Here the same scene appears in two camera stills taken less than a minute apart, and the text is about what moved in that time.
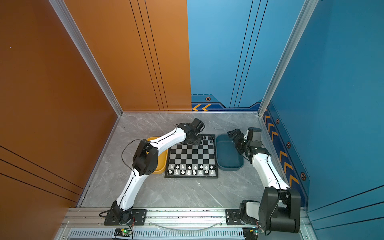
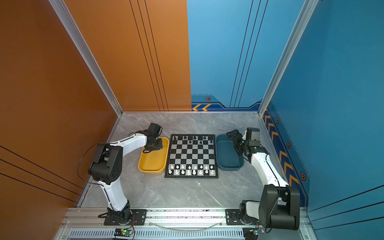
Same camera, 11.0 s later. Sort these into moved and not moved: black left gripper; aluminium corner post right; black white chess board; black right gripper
Moved: black left gripper
Not moved: aluminium corner post right; black right gripper; black white chess board
